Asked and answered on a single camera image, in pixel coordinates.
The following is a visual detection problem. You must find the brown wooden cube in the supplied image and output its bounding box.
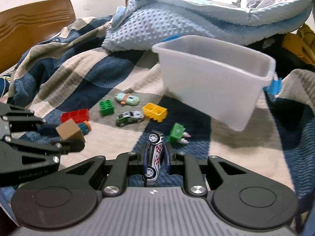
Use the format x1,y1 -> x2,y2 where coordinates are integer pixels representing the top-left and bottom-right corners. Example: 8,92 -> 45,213
56,119 -> 85,143

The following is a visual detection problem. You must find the teal orange toy vehicle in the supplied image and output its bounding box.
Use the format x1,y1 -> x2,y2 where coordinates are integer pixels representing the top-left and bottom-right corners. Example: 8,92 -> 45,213
77,121 -> 91,135

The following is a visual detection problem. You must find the checkered white toy car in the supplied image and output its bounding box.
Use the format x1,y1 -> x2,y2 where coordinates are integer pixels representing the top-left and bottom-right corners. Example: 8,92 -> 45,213
143,130 -> 163,186

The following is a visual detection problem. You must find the yellow building block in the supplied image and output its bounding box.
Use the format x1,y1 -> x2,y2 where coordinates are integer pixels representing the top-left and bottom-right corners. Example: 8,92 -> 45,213
142,102 -> 168,123

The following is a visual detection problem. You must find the green block with drills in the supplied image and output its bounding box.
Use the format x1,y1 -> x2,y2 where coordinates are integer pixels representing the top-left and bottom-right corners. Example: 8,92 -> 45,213
168,123 -> 191,144

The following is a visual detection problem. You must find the red long building block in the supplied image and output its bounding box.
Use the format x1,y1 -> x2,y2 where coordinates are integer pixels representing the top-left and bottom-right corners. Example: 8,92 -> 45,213
60,109 -> 89,124

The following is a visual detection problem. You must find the green silver toy car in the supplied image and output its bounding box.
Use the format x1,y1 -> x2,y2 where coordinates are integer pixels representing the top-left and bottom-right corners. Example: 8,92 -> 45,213
116,111 -> 145,127

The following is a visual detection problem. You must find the green square building block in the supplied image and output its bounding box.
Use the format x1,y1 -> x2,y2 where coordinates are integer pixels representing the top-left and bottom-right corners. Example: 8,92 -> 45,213
99,99 -> 114,116

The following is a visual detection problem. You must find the plaid blue white blanket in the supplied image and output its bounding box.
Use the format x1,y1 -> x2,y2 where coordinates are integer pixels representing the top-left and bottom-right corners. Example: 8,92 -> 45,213
1,17 -> 314,230

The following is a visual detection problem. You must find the pastel blue toy vehicle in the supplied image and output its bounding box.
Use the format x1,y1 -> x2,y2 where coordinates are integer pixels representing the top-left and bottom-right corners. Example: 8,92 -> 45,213
115,93 -> 140,106

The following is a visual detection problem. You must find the white plastic storage bin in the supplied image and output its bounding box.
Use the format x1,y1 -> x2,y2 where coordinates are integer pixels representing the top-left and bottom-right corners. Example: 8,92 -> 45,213
152,35 -> 276,132

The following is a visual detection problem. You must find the wooden headboard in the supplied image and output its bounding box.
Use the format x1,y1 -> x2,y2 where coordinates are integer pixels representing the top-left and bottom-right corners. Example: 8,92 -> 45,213
1,0 -> 76,73

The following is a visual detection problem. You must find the grey knitted blanket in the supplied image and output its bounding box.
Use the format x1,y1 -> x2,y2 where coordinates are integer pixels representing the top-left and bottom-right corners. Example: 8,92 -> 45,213
279,69 -> 315,112

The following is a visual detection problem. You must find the light blue dotted blanket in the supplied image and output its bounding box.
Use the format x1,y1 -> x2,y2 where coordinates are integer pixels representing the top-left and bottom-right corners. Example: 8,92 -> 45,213
102,0 -> 313,52

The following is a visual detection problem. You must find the mustard yellow garment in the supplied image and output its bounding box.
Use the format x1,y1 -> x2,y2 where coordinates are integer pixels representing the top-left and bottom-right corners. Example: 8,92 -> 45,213
281,23 -> 314,66

